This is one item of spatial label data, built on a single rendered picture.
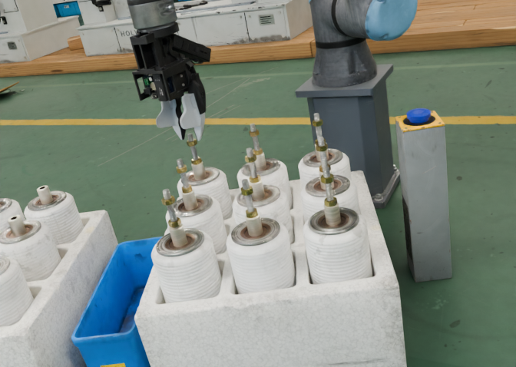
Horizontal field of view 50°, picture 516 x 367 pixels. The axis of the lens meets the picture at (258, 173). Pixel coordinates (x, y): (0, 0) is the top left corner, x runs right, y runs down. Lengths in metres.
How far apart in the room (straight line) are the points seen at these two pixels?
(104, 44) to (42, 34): 0.73
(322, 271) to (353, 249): 0.06
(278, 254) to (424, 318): 0.33
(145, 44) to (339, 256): 0.46
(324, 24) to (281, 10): 1.68
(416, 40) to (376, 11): 1.57
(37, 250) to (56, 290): 0.08
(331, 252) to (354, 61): 0.59
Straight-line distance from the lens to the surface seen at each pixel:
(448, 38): 2.67
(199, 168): 1.06
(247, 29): 3.07
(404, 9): 1.18
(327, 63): 1.30
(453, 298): 1.09
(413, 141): 0.98
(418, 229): 1.06
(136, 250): 1.21
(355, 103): 1.29
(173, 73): 0.96
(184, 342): 0.89
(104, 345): 0.98
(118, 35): 3.57
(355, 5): 1.17
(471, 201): 1.39
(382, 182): 1.38
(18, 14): 4.23
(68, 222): 1.16
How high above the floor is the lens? 0.68
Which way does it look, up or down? 24 degrees down
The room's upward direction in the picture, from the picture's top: 11 degrees counter-clockwise
